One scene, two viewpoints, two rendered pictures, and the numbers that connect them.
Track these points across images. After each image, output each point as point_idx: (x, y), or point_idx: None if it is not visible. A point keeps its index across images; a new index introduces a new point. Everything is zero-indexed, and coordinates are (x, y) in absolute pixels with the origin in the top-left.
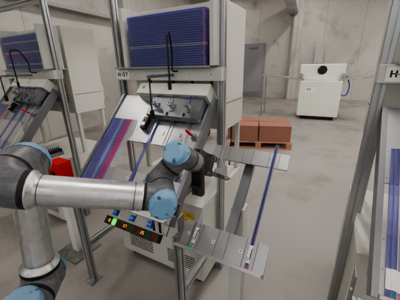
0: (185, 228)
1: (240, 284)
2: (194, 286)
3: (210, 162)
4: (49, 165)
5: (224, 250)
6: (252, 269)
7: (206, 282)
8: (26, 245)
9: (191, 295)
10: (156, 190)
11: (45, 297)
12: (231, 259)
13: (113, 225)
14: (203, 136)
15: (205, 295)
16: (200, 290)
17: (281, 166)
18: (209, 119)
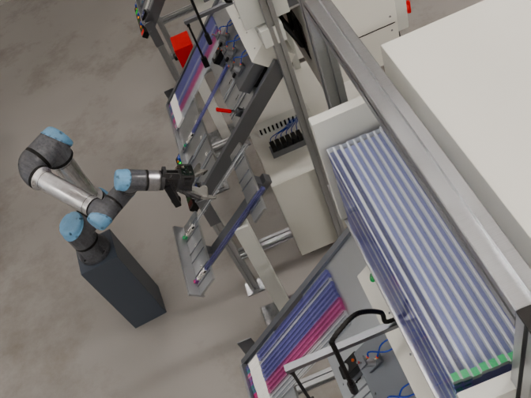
0: (190, 218)
1: (266, 287)
2: (299, 253)
3: (178, 183)
4: (69, 145)
5: (195, 258)
6: (198, 286)
7: (314, 257)
8: None
9: (288, 260)
10: (93, 210)
11: (86, 223)
12: (195, 268)
13: None
14: (248, 115)
15: (299, 269)
16: (300, 261)
17: (254, 215)
18: (261, 91)
